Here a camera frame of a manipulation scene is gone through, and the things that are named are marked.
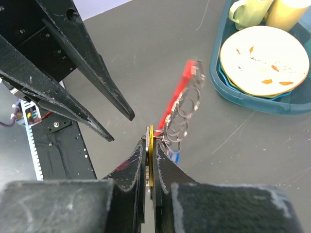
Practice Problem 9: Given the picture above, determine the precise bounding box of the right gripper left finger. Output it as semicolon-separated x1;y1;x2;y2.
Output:
0;140;146;233

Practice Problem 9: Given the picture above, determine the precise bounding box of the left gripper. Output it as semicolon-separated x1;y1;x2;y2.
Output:
0;0;135;142

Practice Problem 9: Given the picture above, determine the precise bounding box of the light green mug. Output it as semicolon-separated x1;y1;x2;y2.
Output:
228;0;273;31

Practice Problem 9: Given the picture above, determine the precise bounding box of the grey cable duct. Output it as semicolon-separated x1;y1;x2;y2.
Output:
20;100;43;181

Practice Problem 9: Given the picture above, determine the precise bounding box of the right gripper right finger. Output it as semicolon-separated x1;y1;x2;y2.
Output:
153;140;303;233

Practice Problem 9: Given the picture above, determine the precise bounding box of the metal key holder red handle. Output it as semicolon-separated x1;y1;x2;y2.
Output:
155;59;206;153

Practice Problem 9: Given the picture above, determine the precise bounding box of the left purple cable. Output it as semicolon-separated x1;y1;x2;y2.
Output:
0;106;19;128

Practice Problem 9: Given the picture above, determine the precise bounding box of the floral beige plate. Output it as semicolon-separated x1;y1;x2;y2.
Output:
219;26;310;97

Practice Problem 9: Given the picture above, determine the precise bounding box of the yellow mug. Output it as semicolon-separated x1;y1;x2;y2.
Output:
265;0;311;32

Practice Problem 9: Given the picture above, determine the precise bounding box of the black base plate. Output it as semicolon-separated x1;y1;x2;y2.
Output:
31;113;97;180

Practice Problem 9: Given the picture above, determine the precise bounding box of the blue key tag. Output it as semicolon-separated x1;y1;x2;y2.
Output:
169;151;180;164

